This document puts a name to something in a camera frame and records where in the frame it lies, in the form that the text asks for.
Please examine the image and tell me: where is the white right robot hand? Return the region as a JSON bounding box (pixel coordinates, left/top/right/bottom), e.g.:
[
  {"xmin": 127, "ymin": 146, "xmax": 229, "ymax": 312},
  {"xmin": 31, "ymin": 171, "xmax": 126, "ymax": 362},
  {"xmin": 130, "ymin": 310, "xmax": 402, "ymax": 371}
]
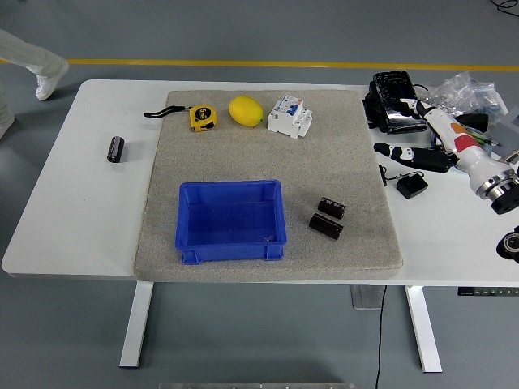
[{"xmin": 373, "ymin": 98, "xmax": 512, "ymax": 192}]

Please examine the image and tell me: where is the dark brown cylindrical battery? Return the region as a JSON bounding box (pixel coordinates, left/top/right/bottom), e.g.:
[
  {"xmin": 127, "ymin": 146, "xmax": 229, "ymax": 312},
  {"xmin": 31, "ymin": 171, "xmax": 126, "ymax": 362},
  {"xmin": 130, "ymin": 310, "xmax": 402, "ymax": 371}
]
[
  {"xmin": 308, "ymin": 212, "xmax": 345, "ymax": 241},
  {"xmin": 316, "ymin": 196, "xmax": 348, "ymax": 220},
  {"xmin": 106, "ymin": 135, "xmax": 125, "ymax": 164}
]

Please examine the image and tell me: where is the white circuit breaker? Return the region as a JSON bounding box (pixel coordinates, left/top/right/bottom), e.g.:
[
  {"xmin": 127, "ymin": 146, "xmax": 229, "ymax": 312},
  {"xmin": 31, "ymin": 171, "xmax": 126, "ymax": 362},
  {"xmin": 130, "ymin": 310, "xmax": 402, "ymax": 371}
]
[{"xmin": 267, "ymin": 93, "xmax": 314, "ymax": 140}]

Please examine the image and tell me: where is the blue plastic box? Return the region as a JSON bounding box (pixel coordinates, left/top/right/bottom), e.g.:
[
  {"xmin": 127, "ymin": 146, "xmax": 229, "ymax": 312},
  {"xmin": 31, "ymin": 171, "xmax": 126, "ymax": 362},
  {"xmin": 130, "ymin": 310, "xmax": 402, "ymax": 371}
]
[{"xmin": 174, "ymin": 179, "xmax": 288, "ymax": 265}]

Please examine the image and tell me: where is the black wedge-shaped object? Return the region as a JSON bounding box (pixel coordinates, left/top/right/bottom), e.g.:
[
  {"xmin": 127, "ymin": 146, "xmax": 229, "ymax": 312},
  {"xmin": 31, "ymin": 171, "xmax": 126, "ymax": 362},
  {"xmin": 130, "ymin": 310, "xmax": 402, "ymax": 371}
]
[{"xmin": 456, "ymin": 113, "xmax": 491, "ymax": 131}]

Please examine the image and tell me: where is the black plug adapter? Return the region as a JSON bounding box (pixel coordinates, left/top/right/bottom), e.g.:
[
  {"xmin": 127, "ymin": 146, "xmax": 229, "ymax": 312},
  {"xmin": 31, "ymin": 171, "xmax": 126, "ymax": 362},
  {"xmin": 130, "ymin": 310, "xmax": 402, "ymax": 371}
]
[{"xmin": 396, "ymin": 172, "xmax": 430, "ymax": 200}]

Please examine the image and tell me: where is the clear plastic bag of parts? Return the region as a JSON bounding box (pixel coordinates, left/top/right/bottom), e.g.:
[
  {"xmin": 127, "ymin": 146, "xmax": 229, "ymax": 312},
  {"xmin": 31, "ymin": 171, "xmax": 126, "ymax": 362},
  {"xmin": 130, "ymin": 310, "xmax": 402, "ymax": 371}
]
[{"xmin": 417, "ymin": 71, "xmax": 508, "ymax": 125}]

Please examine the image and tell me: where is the black glossy case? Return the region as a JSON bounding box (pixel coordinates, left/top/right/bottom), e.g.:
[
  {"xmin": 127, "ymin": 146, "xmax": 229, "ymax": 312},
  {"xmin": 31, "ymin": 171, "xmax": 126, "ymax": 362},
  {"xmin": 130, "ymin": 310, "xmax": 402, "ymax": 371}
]
[{"xmin": 362, "ymin": 70, "xmax": 429, "ymax": 135}]

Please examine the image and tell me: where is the table height control panel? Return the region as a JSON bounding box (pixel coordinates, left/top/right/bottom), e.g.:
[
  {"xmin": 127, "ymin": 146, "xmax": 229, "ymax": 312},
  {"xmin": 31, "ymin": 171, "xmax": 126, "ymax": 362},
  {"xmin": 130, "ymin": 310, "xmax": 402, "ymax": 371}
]
[{"xmin": 457, "ymin": 286, "xmax": 519, "ymax": 297}]

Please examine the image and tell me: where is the grey metal floor plate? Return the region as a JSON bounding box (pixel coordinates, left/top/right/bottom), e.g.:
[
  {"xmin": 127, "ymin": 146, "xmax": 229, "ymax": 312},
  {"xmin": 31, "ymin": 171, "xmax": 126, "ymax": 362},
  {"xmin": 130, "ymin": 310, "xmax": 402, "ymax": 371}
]
[{"xmin": 350, "ymin": 285, "xmax": 387, "ymax": 311}]

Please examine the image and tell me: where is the white table leg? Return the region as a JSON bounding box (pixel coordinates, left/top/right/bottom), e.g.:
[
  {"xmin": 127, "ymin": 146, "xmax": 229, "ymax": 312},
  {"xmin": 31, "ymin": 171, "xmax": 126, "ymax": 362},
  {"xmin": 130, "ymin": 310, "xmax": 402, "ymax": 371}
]
[
  {"xmin": 118, "ymin": 281, "xmax": 155, "ymax": 369},
  {"xmin": 404, "ymin": 285, "xmax": 443, "ymax": 374}
]

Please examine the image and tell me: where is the grey-brown mat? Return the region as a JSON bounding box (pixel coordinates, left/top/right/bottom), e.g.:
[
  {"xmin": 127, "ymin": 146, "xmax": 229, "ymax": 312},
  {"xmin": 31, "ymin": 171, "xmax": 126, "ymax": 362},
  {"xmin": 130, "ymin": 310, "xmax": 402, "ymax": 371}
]
[{"xmin": 132, "ymin": 89, "xmax": 405, "ymax": 282}]

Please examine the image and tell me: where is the yellow lemon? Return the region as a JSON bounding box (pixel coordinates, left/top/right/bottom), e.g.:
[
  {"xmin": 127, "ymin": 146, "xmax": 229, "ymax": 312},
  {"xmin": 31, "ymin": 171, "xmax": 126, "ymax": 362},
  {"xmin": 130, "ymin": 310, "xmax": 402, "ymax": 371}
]
[{"xmin": 229, "ymin": 95, "xmax": 265, "ymax": 128}]

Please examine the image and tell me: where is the yellow tape measure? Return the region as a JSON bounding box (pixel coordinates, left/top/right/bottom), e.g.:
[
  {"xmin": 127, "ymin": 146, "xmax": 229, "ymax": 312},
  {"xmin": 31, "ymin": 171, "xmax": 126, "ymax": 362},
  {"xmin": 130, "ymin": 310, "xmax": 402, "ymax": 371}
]
[{"xmin": 144, "ymin": 104, "xmax": 218, "ymax": 133}]

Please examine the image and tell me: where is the person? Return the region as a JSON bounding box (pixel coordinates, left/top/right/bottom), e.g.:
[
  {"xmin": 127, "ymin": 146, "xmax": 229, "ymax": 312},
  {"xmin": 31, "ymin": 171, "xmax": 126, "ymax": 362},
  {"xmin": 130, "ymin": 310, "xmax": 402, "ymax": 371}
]
[{"xmin": 0, "ymin": 28, "xmax": 70, "ymax": 141}]

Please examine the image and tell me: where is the black plug cord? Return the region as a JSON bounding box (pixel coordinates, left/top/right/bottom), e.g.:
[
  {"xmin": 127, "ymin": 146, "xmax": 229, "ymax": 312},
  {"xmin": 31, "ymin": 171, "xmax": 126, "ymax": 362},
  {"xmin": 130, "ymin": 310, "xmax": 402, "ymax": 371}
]
[{"xmin": 378, "ymin": 163, "xmax": 406, "ymax": 188}]

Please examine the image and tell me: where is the black looped floor cable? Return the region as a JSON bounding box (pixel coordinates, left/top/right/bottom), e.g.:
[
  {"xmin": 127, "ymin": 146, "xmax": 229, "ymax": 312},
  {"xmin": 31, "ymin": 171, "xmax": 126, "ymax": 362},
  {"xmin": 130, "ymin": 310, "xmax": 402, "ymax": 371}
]
[{"xmin": 490, "ymin": 0, "xmax": 519, "ymax": 17}]

